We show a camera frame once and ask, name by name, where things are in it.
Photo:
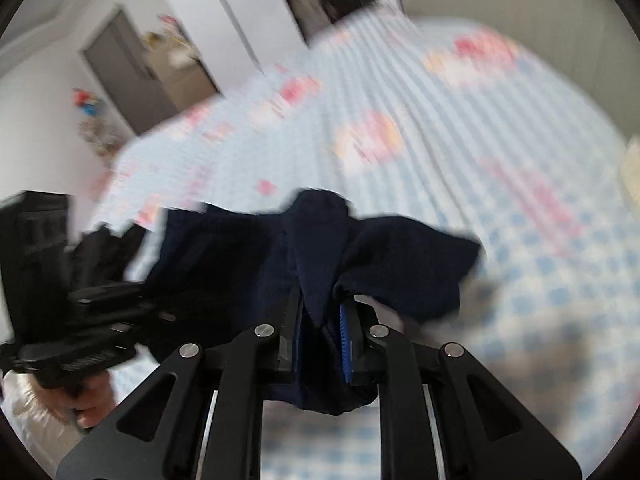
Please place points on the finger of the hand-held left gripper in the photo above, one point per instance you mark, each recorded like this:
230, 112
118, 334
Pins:
125, 300

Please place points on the white wardrobe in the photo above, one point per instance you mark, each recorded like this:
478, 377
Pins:
235, 15

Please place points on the blue checked printed bedsheet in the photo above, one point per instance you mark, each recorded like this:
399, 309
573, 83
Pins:
400, 135

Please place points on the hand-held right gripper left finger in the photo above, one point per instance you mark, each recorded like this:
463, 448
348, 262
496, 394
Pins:
295, 332

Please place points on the person's left hand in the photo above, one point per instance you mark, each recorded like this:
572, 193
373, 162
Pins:
87, 400

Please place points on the dark navy garment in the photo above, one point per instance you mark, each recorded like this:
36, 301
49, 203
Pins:
310, 260

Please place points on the colourful wall decorations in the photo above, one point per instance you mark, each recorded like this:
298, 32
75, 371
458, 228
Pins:
95, 125

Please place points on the white sleeved left forearm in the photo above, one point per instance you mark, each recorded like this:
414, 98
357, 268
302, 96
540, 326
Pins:
30, 405

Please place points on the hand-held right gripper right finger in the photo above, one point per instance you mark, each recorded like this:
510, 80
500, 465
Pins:
347, 340

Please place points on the grey door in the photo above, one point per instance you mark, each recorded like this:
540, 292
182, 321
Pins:
132, 77

